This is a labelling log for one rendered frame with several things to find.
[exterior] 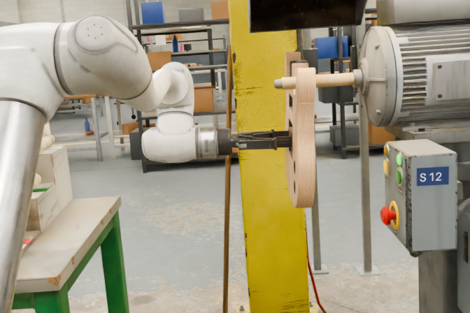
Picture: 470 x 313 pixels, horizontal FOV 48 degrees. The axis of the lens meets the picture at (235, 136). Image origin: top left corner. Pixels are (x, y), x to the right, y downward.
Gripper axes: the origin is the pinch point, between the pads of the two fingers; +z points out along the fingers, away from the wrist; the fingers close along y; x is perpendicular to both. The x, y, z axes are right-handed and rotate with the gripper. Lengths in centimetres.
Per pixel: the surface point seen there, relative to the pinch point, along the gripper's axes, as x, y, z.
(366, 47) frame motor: 24.9, 12.1, 18.8
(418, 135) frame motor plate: 4.1, 23.8, 28.1
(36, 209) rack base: -10, 23, -64
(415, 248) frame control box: -13, 47, 20
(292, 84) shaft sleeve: 16.7, 13.1, 0.0
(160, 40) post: 18, -1013, -177
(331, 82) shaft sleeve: 16.7, 13.0, 9.8
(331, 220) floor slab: -116, -238, 53
